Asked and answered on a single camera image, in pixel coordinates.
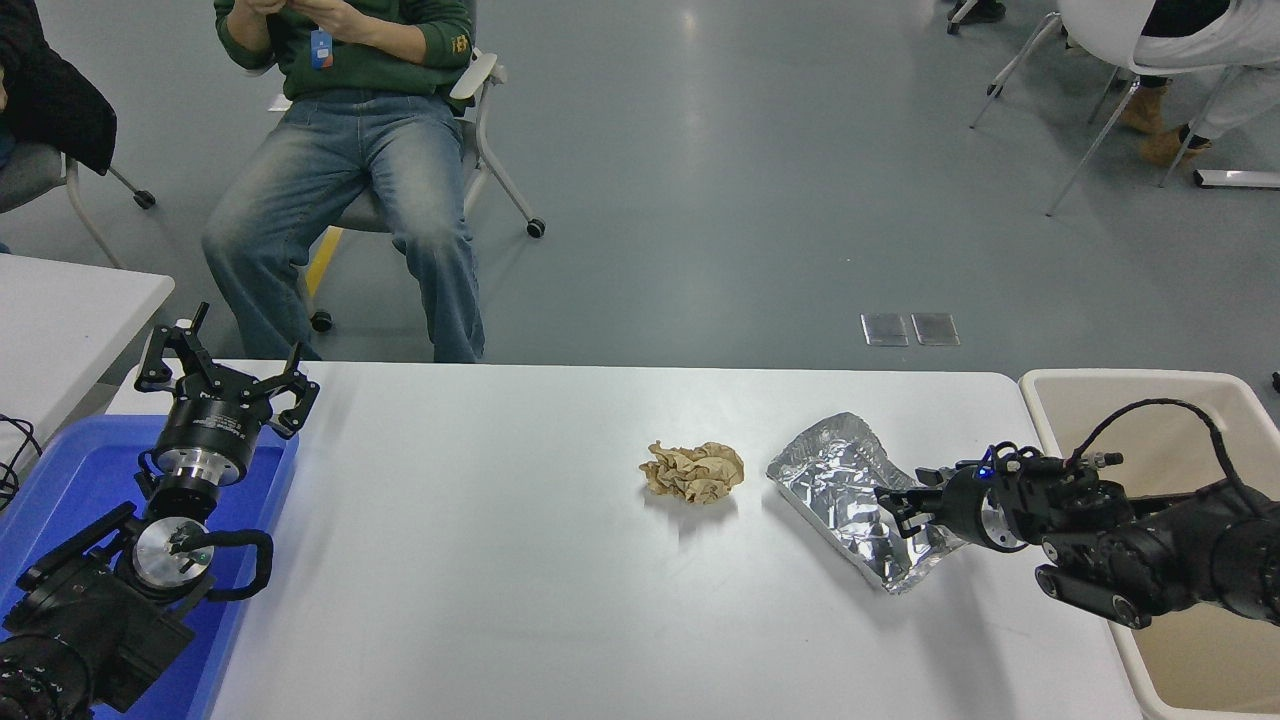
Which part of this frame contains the foil tray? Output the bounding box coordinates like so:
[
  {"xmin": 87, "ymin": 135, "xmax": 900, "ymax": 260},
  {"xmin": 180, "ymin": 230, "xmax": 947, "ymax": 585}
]
[{"xmin": 766, "ymin": 412, "xmax": 966, "ymax": 595}]

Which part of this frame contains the blue plastic tray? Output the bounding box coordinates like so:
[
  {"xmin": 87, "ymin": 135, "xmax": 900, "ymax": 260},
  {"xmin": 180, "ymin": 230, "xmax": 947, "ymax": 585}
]
[{"xmin": 0, "ymin": 415, "xmax": 301, "ymax": 720}]

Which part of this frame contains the white side table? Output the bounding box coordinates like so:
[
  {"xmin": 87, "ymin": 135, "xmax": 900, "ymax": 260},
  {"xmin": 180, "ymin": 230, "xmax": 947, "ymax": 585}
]
[{"xmin": 0, "ymin": 253, "xmax": 176, "ymax": 471}]

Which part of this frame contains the large beige plastic bin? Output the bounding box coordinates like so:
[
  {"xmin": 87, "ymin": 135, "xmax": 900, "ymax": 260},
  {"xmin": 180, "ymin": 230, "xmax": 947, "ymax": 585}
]
[{"xmin": 1018, "ymin": 369, "xmax": 1280, "ymax": 720}]

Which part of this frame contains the person's left hand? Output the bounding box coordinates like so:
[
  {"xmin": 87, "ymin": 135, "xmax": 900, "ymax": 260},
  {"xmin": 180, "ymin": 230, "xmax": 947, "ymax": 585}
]
[{"xmin": 298, "ymin": 0, "xmax": 373, "ymax": 46}]

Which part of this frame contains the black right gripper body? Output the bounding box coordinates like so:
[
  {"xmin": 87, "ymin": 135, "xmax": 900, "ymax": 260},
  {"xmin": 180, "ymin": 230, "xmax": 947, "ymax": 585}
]
[{"xmin": 938, "ymin": 464, "xmax": 1003, "ymax": 549}]

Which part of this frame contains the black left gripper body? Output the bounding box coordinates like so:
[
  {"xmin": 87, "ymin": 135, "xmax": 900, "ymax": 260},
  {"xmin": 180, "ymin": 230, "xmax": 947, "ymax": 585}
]
[{"xmin": 155, "ymin": 388, "xmax": 273, "ymax": 471}]

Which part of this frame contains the crumpled tan paper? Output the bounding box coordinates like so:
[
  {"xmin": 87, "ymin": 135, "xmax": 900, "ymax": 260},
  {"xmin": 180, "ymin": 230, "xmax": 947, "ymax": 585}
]
[{"xmin": 640, "ymin": 441, "xmax": 746, "ymax": 506}]

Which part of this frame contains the white chair with metal legs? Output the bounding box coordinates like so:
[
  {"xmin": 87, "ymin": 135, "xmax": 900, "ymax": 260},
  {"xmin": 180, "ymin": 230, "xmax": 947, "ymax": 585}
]
[{"xmin": 970, "ymin": 0, "xmax": 1246, "ymax": 217}]

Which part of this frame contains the black cable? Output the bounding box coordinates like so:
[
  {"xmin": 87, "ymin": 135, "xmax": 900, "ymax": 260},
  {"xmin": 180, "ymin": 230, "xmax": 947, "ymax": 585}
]
[{"xmin": 0, "ymin": 415, "xmax": 43, "ymax": 511}]

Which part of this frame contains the grey wheeled office chair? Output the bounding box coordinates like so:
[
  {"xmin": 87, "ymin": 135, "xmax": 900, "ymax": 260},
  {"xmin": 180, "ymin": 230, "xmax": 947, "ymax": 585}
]
[
  {"xmin": 275, "ymin": 40, "xmax": 547, "ymax": 333},
  {"xmin": 0, "ymin": 138, "xmax": 158, "ymax": 271}
]

